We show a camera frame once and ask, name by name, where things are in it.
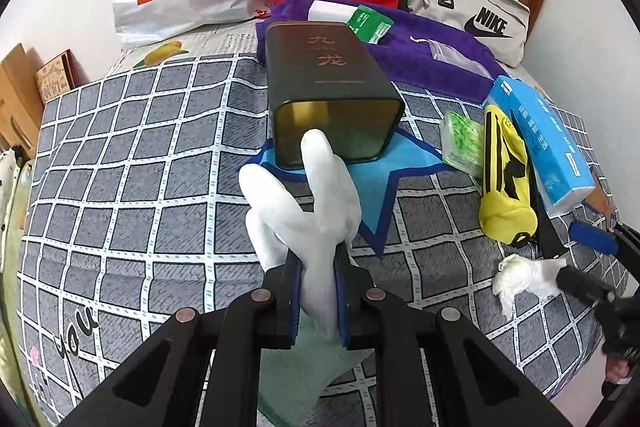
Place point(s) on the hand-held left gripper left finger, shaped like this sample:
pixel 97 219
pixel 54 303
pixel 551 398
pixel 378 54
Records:
pixel 295 302

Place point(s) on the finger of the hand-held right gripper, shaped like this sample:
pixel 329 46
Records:
pixel 585 287
pixel 595 237

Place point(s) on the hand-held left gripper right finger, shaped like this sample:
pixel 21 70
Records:
pixel 342 302

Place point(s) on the white glove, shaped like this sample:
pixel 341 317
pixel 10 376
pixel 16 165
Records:
pixel 520 279
pixel 320 207

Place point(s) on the person's right hand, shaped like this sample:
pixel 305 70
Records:
pixel 617 369

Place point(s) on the light green cloth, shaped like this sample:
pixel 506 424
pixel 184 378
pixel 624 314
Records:
pixel 285 377

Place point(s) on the blue tissue pack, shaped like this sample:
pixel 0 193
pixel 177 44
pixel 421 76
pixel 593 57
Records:
pixel 545 132

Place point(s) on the grey checkered blanket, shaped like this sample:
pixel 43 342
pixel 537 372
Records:
pixel 150 207

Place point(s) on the dark tin box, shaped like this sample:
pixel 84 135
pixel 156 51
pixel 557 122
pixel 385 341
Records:
pixel 325 77

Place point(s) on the purple towel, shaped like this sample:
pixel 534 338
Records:
pixel 410 57

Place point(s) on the green sachet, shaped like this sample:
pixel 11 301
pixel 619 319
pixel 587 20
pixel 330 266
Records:
pixel 370 24

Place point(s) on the patterned box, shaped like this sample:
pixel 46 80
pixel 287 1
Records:
pixel 55 77

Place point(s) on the wooden headboard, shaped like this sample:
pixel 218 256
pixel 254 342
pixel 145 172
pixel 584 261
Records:
pixel 15 97

